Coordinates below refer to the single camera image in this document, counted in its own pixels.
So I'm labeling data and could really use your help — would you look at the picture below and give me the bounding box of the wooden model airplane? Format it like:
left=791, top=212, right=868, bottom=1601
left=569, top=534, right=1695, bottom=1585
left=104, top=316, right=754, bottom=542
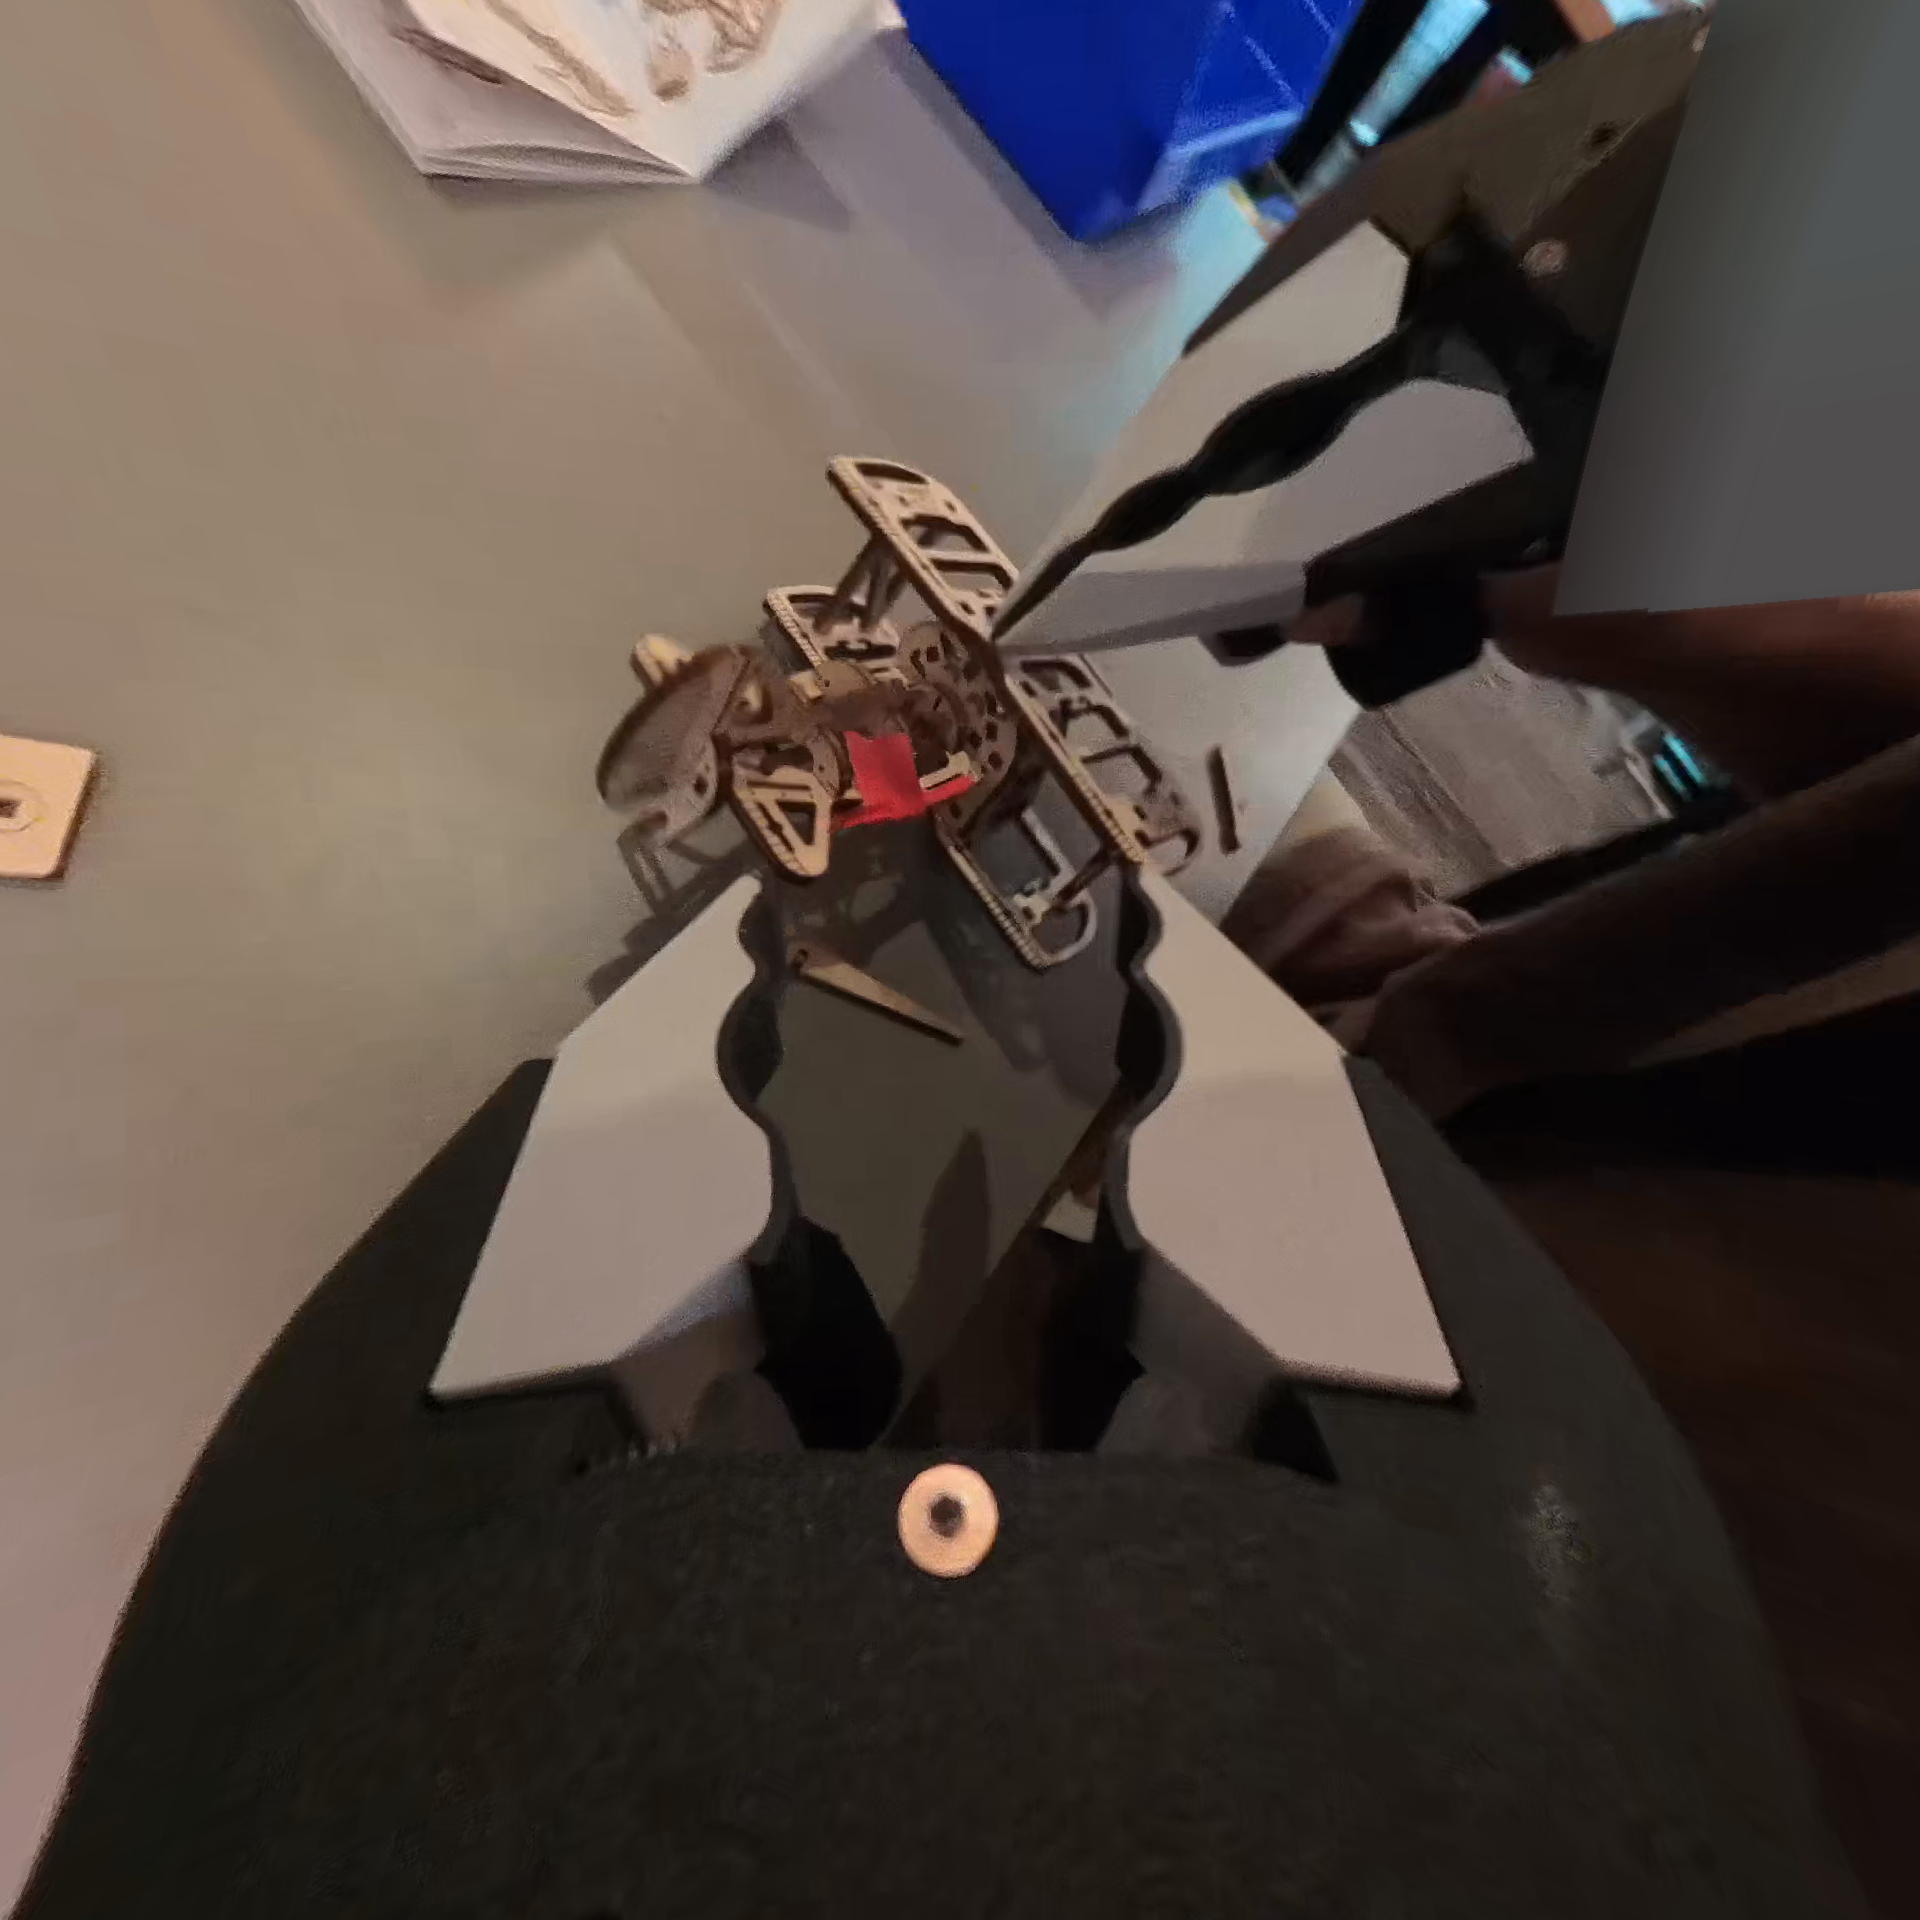
left=596, top=455, right=1204, bottom=972

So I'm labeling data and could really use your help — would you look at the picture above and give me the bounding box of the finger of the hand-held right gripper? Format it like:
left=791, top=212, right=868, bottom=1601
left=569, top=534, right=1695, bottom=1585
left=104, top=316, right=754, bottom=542
left=994, top=372, right=1537, bottom=656
left=1032, top=225, right=1417, bottom=586

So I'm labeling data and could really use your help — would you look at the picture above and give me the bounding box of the small square wooden piece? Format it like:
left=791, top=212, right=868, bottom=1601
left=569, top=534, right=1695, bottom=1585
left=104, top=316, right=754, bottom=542
left=0, top=735, right=100, bottom=881

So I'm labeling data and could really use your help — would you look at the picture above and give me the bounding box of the person's right forearm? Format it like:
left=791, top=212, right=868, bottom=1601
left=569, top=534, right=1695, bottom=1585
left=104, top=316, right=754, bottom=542
left=1476, top=593, right=1920, bottom=804

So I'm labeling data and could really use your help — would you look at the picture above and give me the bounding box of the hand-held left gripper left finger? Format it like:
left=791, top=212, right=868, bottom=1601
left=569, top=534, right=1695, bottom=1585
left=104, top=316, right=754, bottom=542
left=431, top=878, right=789, bottom=1403

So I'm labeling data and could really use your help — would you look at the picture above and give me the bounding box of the blue plastic bin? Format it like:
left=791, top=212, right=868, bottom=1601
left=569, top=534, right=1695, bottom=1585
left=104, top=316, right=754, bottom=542
left=896, top=0, right=1369, bottom=246

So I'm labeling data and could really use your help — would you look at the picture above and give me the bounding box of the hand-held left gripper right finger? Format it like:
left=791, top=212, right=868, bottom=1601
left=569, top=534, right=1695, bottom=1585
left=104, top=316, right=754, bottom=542
left=1101, top=866, right=1463, bottom=1403

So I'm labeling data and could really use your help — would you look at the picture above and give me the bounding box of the instruction booklet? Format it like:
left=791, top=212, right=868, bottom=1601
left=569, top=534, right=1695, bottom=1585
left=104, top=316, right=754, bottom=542
left=287, top=0, right=906, bottom=185

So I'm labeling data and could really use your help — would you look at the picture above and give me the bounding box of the grey desk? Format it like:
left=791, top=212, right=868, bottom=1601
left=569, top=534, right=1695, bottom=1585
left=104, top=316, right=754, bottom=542
left=0, top=0, right=1412, bottom=1894

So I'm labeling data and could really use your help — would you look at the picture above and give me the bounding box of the pointed wooden stick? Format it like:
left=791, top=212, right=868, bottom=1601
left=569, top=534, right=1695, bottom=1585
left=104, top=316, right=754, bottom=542
left=791, top=942, right=964, bottom=1048

